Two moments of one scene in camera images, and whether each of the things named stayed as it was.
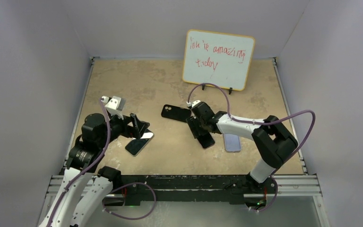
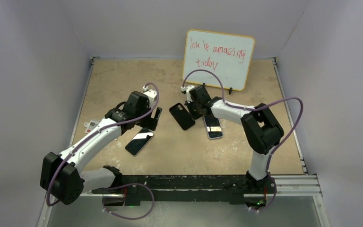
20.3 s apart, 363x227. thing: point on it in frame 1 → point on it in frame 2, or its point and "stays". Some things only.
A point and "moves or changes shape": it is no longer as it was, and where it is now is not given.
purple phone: x=206 y=140 moves or changes shape
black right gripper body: x=202 y=122 → x=194 y=109
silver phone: x=136 y=145 stays
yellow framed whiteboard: x=221 y=59 stays
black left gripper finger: x=140 y=126 → x=152 y=125
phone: x=232 y=143 moves or changes shape
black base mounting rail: x=198 y=188 stays
